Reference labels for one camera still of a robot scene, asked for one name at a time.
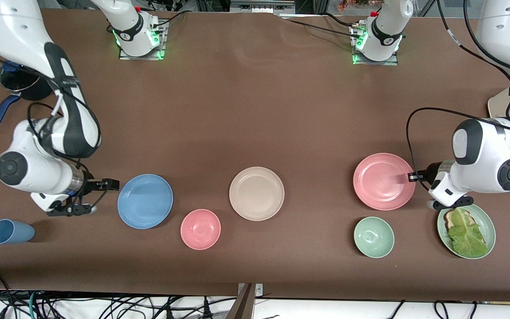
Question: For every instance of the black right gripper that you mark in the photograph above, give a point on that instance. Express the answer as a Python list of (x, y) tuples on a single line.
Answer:
[(89, 182)]

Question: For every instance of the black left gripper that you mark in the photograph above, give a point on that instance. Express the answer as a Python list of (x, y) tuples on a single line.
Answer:
[(432, 170)]

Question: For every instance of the pink plastic plate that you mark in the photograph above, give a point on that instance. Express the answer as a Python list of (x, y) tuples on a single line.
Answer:
[(381, 184)]

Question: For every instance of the blue plastic plate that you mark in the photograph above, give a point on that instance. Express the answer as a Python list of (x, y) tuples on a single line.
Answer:
[(145, 201)]

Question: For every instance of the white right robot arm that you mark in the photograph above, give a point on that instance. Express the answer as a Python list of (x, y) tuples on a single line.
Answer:
[(16, 26)]

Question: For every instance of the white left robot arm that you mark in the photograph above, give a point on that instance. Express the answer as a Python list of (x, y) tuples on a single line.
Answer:
[(503, 26)]

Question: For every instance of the toast bread slice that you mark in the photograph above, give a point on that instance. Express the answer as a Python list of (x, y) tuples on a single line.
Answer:
[(449, 218)]

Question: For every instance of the green plastic bowl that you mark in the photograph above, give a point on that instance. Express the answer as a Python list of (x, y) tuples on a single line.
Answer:
[(374, 237)]

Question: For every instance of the green lettuce leaf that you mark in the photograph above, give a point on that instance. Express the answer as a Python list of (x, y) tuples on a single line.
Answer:
[(467, 235)]

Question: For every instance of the green plastic plate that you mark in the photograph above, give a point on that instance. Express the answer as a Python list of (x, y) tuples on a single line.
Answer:
[(490, 230)]

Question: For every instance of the blue plastic cup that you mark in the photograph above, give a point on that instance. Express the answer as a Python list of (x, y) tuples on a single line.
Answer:
[(11, 231)]

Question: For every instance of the pink plastic bowl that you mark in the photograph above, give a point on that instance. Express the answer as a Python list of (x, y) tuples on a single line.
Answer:
[(200, 229)]

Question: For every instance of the glass lid with blue knob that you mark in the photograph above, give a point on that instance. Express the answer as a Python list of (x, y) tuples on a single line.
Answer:
[(18, 79)]

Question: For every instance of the beige plastic plate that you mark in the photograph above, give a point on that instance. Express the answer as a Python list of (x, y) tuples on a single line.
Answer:
[(256, 193)]

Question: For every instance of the colourful toy food pile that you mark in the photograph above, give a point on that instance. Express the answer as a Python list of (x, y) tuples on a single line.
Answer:
[(352, 4)]

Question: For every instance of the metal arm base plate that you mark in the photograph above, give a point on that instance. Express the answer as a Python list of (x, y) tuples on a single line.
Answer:
[(392, 63), (124, 56)]

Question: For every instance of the dark brown camera pole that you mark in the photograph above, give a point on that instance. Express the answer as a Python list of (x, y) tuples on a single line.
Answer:
[(242, 308)]

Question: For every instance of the silver clamp bracket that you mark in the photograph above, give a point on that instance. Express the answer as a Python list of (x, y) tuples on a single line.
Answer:
[(258, 289)]

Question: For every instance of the grey metal rail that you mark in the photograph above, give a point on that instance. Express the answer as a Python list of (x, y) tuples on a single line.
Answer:
[(259, 6)]

